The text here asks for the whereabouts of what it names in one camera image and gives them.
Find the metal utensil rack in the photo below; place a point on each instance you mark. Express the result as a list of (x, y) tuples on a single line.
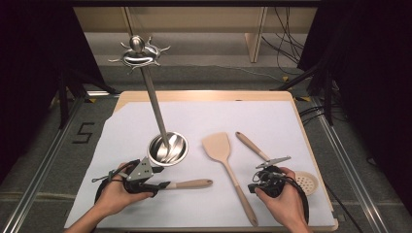
[(154, 103)]

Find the black metal stand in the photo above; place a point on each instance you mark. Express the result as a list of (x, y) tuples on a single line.
[(327, 97), (63, 103)]

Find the person's right hand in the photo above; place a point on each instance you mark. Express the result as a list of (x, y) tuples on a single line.
[(288, 204)]

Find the beige perforated skimmer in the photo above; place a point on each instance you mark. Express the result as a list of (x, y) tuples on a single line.
[(309, 191)]

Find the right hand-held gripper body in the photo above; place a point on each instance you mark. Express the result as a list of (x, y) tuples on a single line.
[(272, 183)]

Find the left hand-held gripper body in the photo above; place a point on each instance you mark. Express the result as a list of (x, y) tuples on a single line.
[(139, 171)]

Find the beige solid spatula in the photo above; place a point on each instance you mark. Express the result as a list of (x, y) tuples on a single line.
[(217, 145)]

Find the beige slotted spatula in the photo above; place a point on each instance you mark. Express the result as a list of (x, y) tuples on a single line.
[(191, 184)]

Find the person's left hand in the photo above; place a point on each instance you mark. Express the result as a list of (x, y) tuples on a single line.
[(113, 194)]

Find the aluminium floor rail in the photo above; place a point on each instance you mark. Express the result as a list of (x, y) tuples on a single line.
[(365, 197), (30, 191)]

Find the beige wooden furniture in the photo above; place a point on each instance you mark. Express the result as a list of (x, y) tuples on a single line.
[(194, 19)]

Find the white table sheet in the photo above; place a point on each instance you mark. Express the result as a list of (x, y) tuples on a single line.
[(259, 119)]

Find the dark curtain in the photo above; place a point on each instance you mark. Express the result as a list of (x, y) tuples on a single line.
[(26, 64), (382, 81)]

